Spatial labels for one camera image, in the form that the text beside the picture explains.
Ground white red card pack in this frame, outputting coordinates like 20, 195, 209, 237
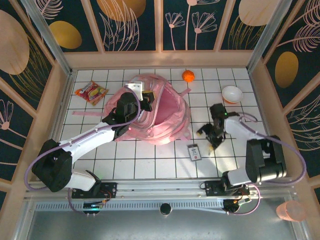
187, 143, 202, 163

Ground pink student backpack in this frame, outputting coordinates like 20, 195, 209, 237
72, 72, 193, 146

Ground white orange bowl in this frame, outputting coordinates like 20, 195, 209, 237
221, 85, 244, 105

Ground orange snack packet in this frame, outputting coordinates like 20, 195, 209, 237
74, 80, 110, 106

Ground orange fruit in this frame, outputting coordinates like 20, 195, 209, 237
181, 69, 196, 83

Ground right control board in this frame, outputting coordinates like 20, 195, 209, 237
223, 196, 252, 215

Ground control board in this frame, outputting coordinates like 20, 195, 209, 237
223, 196, 252, 215
83, 199, 108, 216

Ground black round knob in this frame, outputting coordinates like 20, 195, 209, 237
159, 202, 173, 216

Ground translucent pink cup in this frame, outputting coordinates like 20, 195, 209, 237
276, 199, 307, 222

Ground grey metal tray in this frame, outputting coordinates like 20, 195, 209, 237
14, 197, 308, 240

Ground left control board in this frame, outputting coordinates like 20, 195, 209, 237
83, 199, 108, 216

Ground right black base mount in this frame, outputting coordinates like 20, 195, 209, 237
199, 179, 251, 198

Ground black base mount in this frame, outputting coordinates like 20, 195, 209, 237
71, 181, 118, 200
199, 179, 251, 198

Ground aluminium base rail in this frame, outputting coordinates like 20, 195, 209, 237
24, 176, 300, 201

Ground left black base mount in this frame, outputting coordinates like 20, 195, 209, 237
71, 181, 118, 200

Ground slotted metal cable duct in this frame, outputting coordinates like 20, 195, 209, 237
34, 201, 226, 215

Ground aluminium corner post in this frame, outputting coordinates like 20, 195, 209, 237
246, 0, 292, 73
19, 0, 74, 76

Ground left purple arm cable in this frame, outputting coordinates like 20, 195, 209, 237
24, 84, 142, 215

